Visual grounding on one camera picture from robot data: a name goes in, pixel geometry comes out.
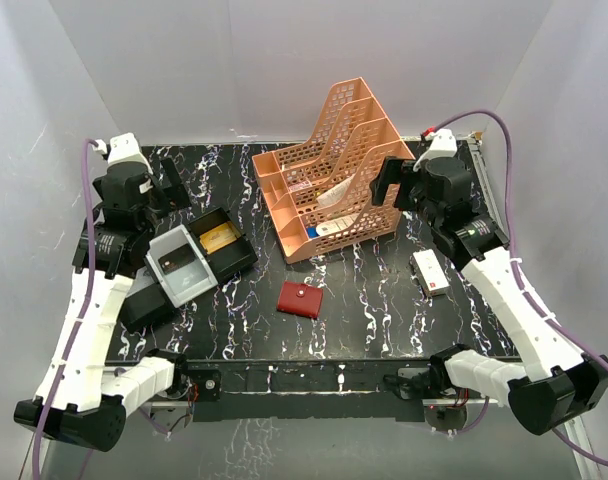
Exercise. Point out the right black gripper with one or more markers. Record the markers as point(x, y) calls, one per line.
point(401, 179)

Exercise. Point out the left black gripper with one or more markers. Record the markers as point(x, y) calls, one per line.
point(160, 188)

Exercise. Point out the red leather card holder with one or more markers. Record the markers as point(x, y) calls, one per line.
point(300, 299)

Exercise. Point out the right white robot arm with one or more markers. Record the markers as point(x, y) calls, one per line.
point(555, 380)

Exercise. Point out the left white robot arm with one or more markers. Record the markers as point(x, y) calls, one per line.
point(74, 404)

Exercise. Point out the black card in grey tray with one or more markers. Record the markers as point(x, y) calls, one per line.
point(176, 259)

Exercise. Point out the gold card in black box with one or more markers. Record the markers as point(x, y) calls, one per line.
point(218, 237)

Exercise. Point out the grey plastic tray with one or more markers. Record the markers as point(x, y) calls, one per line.
point(187, 283)

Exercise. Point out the white label packet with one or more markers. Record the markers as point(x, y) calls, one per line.
point(335, 225)

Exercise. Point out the black open tray box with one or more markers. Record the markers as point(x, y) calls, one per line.
point(226, 248)

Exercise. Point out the orange plastic file organizer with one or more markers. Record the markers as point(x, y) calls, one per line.
point(328, 176)

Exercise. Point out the white small box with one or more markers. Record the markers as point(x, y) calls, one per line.
point(430, 273)

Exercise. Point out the black front mounting rail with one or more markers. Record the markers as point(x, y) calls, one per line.
point(318, 389)

